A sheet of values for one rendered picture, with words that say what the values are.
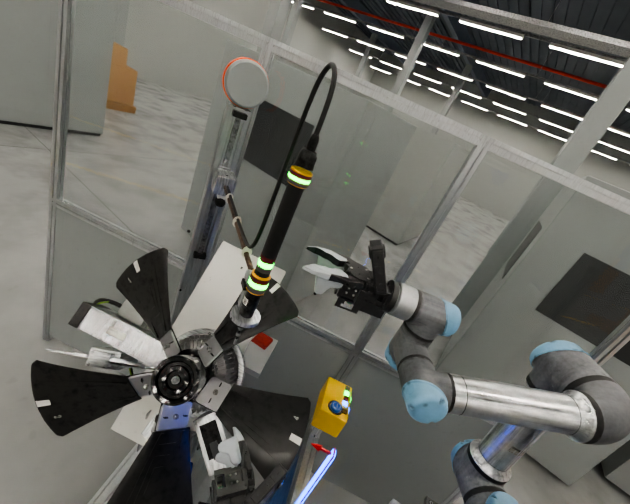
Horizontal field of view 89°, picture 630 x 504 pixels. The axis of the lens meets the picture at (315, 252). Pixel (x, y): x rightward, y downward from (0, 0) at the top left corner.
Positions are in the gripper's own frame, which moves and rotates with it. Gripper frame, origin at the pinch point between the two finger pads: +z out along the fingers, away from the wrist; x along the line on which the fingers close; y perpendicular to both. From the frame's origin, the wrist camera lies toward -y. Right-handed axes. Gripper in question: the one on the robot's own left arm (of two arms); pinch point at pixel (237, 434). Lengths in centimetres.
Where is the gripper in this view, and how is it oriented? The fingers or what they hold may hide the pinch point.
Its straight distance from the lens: 93.5
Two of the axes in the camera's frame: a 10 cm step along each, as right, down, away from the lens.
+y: -8.9, -0.5, -4.6
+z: -3.7, -5.3, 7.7
